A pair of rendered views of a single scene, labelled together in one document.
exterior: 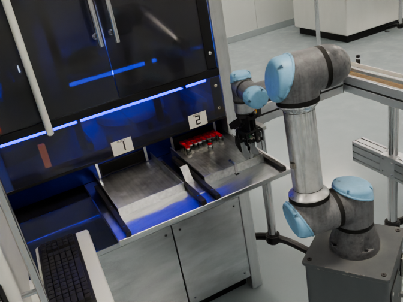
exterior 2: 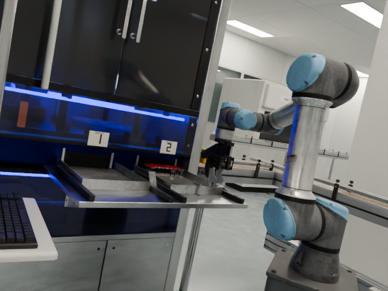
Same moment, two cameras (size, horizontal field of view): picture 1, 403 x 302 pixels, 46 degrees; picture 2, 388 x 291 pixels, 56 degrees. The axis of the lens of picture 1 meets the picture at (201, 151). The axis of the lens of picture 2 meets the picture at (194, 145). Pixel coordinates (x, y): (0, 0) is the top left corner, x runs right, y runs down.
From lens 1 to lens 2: 68 cm
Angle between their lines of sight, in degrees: 24
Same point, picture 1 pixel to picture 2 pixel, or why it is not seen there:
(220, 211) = (155, 245)
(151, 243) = (81, 252)
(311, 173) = (309, 169)
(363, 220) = (336, 239)
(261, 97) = (252, 120)
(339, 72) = (355, 84)
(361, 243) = (329, 264)
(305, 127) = (316, 122)
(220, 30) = (211, 82)
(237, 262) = not seen: outside the picture
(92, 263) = (37, 220)
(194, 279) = not seen: outside the picture
